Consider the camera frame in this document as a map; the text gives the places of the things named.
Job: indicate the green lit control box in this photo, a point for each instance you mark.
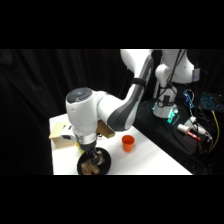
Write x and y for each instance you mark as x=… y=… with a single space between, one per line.
x=174 y=116

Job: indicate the yellow plastic cup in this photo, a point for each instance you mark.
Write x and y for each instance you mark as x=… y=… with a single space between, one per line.
x=80 y=149

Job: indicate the black bowl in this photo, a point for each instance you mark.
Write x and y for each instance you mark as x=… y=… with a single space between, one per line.
x=105 y=163

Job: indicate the blue lit keyboard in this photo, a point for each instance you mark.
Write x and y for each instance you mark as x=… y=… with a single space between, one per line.
x=211 y=102

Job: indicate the black curtain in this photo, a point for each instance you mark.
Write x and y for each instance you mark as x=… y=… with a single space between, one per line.
x=40 y=93

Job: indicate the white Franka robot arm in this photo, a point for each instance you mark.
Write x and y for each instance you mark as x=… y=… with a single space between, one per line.
x=113 y=106

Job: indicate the orange plastic cup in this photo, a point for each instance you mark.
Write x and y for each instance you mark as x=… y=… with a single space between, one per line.
x=128 y=143

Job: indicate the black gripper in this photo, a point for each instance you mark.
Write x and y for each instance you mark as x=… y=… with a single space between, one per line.
x=87 y=144

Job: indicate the striped brown tiger plush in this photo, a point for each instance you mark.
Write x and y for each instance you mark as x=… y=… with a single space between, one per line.
x=90 y=168

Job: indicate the white and red tool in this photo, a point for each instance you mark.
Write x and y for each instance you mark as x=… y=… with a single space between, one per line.
x=188 y=130

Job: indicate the cardboard box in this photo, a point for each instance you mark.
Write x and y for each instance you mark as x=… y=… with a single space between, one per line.
x=61 y=133

